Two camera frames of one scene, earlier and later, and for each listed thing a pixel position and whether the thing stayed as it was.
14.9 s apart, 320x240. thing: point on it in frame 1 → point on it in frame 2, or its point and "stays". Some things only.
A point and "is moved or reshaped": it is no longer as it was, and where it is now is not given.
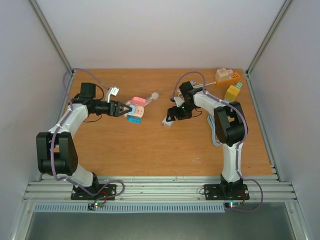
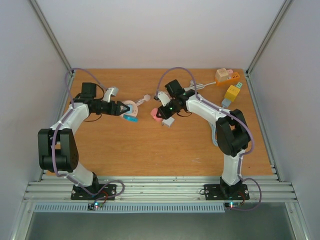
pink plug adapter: (138, 101) → (153, 113)
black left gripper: (115, 111) stays
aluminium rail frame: (158, 190) stays
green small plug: (239, 85) stays
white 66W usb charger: (169, 123) stays
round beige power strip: (139, 111) is moved or reshaped
